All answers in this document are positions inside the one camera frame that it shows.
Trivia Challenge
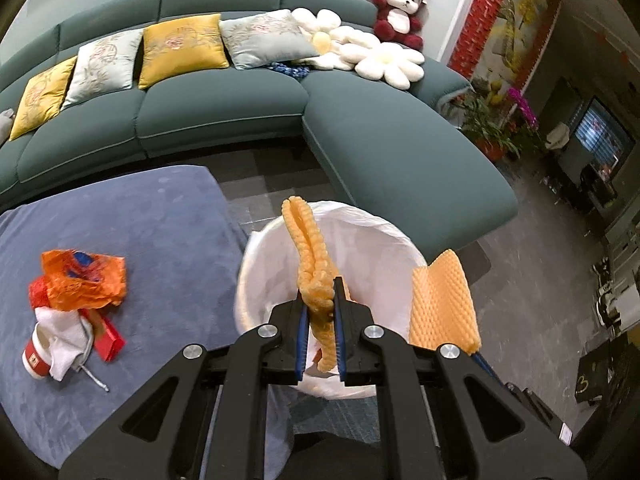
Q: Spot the red and white teddy bear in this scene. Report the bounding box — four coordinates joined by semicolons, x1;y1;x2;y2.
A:
371;0;430;52

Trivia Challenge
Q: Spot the yellow embroidered cushion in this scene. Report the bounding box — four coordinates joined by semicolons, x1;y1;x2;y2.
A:
138;13;231;91
9;55;78;141

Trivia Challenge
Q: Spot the television screen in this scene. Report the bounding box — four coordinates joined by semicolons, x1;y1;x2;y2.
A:
572;97;636;168

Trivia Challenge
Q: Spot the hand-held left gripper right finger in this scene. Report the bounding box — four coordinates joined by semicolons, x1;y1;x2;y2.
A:
332;275;588;480

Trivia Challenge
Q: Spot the red lattice wall panel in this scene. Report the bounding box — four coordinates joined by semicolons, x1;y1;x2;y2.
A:
447;0;516;73

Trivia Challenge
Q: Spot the blue plush blanket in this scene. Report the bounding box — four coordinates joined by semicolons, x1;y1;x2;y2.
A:
0;165;296;471

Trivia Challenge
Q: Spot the silver braided cord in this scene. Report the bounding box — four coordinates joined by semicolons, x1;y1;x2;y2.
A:
75;360;110;392

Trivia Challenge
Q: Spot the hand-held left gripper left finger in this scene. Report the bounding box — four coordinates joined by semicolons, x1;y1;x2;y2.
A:
57;287;309;480

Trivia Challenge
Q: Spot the white tissue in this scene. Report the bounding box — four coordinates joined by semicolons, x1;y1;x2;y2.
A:
34;306;94;381

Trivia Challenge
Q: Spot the red plastic bag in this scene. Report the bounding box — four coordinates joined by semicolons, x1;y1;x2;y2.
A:
29;280;53;311

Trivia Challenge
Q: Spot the yellow tree wall painting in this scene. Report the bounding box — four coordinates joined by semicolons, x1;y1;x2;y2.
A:
480;0;561;96

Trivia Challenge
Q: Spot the orange foam fruit net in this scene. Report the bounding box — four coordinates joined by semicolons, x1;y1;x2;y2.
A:
281;197;337;373
409;250;482;353

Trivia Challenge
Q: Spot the white cloth bundle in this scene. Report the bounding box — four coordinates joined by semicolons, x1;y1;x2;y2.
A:
545;125;571;151

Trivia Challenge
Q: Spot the teal corner sofa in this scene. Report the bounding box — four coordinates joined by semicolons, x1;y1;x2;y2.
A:
0;0;519;256

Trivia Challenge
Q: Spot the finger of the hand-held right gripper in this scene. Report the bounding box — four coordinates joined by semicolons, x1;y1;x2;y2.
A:
471;350;504;387

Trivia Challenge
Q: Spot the black box yellow mark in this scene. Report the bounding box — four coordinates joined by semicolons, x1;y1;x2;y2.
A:
575;340;626;403

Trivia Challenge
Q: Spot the green potted plant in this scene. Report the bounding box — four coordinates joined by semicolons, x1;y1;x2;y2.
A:
450;92;521;161

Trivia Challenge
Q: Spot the dark equipment shelf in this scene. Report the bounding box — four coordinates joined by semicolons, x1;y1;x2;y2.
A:
595;240;640;341

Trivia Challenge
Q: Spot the red paper cup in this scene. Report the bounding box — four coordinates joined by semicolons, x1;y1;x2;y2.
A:
21;322;58;380

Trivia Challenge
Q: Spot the orange plastic bag blue print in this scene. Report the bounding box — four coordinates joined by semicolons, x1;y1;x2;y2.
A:
40;249;127;311

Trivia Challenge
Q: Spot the blue beaded item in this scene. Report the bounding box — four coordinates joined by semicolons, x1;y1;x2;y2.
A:
265;61;313;81

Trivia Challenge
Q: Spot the blue grey floor rug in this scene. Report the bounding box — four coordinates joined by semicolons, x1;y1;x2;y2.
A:
290;400;381;441

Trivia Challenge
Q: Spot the purple orchid plant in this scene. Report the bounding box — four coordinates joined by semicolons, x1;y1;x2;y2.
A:
507;87;541;133

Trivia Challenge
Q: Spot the white lined waste bin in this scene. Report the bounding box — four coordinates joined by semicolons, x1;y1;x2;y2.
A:
234;200;430;466

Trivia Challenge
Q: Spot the grey embroidered cushion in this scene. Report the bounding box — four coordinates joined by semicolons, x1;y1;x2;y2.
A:
218;8;321;70
61;27;145;111

